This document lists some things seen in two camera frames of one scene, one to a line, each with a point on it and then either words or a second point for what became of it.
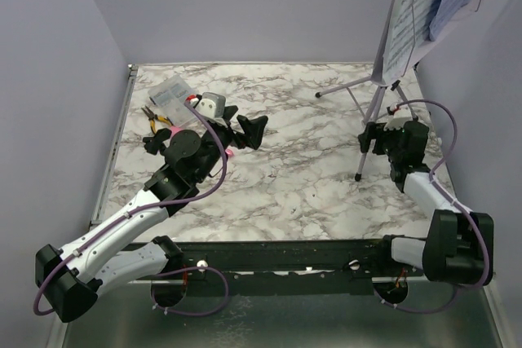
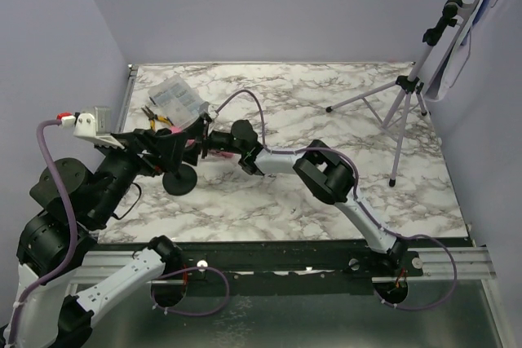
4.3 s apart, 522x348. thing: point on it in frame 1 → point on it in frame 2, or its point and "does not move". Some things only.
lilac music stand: [378, 79] → [411, 85]
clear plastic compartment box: [169, 98] does not move
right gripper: [373, 138] → [205, 138]
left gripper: [253, 129] → [168, 149]
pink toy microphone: [176, 129] does not move
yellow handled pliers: [152, 117] does not move
